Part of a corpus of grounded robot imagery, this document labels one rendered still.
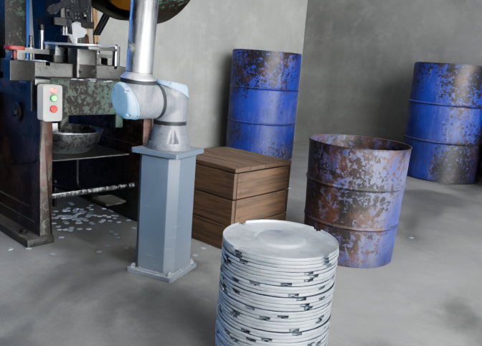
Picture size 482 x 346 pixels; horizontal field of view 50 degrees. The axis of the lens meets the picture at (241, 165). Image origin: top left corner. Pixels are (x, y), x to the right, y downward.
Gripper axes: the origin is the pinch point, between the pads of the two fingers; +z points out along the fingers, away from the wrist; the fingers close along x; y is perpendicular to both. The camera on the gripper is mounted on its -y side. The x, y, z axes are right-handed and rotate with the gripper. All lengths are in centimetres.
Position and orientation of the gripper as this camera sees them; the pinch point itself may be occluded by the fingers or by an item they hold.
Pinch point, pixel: (72, 40)
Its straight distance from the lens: 222.3
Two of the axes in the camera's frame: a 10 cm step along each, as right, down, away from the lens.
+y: 9.9, 0.6, 0.8
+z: -0.9, 8.6, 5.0
